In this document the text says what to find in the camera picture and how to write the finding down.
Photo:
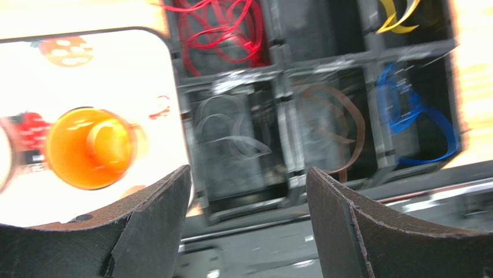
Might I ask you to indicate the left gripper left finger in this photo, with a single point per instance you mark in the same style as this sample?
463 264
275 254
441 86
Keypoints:
136 236

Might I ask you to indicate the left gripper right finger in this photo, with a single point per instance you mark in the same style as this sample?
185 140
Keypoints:
359 237

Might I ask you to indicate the orange translucent cup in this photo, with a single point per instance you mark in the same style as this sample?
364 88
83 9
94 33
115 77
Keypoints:
90 148

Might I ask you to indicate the black six-compartment tray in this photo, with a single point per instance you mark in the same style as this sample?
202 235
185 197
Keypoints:
362 90

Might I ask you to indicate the white strawberry pattern tray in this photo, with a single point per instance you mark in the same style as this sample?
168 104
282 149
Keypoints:
128 72

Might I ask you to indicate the beige ceramic bowl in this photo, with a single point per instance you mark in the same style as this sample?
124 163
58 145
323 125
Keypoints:
9 156

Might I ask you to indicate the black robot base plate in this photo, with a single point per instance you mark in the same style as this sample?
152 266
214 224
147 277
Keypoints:
281 243

